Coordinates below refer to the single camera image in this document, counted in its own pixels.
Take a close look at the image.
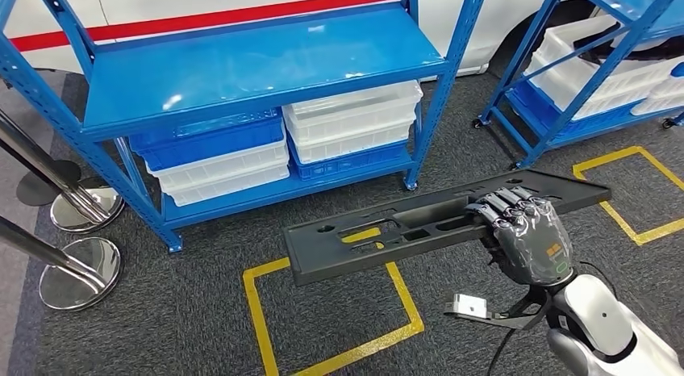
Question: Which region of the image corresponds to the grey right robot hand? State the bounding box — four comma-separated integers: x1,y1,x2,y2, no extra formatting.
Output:
463,185,577,288

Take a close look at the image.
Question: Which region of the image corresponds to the black licence plate frame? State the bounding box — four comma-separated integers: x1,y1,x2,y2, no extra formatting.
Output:
282,169,613,287

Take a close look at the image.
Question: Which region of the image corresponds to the blue metal shelf rack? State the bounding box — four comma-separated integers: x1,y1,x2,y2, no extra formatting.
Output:
0,0,490,254
473,0,684,172

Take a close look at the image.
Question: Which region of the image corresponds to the yellow floor tape square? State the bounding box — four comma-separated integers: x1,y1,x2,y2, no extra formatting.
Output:
243,226,426,376
573,144,684,248

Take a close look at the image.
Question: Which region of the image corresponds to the blue plastic bin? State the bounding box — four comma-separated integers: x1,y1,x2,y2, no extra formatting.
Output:
504,79,648,148
140,119,288,173
129,108,284,152
287,140,412,182

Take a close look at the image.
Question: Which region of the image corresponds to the large white plastic bin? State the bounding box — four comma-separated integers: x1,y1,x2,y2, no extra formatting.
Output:
526,14,684,123

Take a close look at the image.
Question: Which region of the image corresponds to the small white plastic bin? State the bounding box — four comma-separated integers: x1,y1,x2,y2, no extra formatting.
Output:
630,63,684,117

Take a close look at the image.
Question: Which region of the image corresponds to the white car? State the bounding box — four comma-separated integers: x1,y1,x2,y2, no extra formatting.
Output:
2,0,599,78

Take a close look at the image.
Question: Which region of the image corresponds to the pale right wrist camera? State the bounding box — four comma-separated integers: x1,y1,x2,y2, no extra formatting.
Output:
444,287,554,332

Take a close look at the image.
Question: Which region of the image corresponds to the black camera cable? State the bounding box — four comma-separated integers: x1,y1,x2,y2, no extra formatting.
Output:
486,326,519,376

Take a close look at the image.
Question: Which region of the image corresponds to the chrome stanchion post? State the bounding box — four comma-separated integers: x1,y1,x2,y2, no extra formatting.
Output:
0,214,124,313
0,108,127,235

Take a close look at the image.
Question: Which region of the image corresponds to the dark base stanchion post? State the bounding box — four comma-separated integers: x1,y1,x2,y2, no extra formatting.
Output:
0,137,82,208

